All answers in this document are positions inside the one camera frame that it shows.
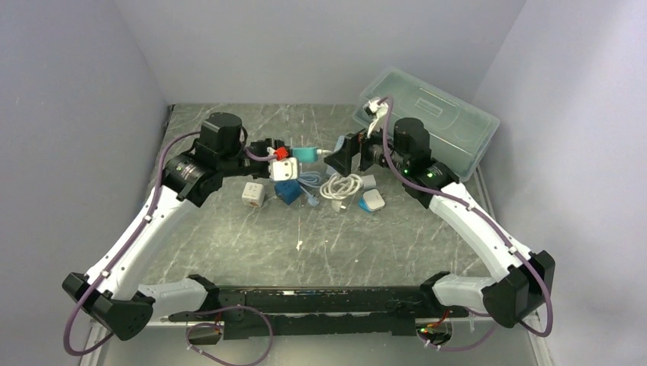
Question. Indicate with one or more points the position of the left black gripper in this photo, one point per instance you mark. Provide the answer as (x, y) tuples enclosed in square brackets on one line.
[(266, 143)]

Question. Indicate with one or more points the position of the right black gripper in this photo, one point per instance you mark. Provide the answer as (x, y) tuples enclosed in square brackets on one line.
[(341, 159)]

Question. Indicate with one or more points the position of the teal power strip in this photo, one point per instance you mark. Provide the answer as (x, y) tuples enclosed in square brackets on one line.
[(337, 188)]

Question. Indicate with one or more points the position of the blue cube adapter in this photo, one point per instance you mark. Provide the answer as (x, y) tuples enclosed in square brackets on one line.
[(288, 191)]

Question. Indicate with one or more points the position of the white cube socket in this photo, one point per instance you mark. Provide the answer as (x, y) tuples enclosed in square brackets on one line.
[(253, 194)]

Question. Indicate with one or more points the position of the light blue power strip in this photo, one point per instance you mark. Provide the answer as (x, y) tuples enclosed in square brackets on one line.
[(310, 181)]

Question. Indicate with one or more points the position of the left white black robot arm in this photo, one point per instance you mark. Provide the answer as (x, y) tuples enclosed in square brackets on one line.
[(191, 168)]

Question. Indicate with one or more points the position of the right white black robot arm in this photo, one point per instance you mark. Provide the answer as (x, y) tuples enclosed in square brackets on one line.
[(519, 279)]

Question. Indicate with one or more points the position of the small white charger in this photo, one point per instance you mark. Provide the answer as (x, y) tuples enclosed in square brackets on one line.
[(368, 182)]

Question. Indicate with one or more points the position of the white blue charger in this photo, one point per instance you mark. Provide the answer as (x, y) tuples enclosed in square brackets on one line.
[(371, 201)]

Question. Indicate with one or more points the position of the green plastic toolbox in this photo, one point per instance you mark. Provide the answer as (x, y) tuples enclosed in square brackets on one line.
[(460, 133)]

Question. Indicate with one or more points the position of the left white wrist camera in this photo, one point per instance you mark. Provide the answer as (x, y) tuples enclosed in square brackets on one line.
[(283, 166)]

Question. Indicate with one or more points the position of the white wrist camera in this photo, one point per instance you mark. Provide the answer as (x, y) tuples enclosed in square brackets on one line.
[(376, 109), (283, 166)]

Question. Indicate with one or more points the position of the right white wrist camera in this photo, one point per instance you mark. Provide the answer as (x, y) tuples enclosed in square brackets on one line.
[(376, 109)]

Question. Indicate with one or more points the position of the black base frame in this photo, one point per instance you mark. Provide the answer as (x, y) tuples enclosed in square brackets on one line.
[(321, 298)]

